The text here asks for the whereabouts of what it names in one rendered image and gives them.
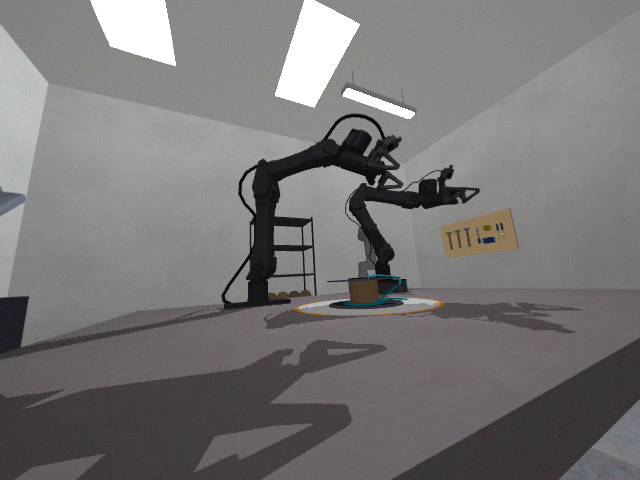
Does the turquoise wire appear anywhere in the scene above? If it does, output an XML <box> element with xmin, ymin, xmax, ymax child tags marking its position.
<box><xmin>343</xmin><ymin>275</ymin><xmax>408</xmax><ymax>306</ymax></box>

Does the white circular mat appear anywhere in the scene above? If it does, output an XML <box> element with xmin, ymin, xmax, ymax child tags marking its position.
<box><xmin>298</xmin><ymin>298</ymin><xmax>440</xmax><ymax>315</ymax></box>

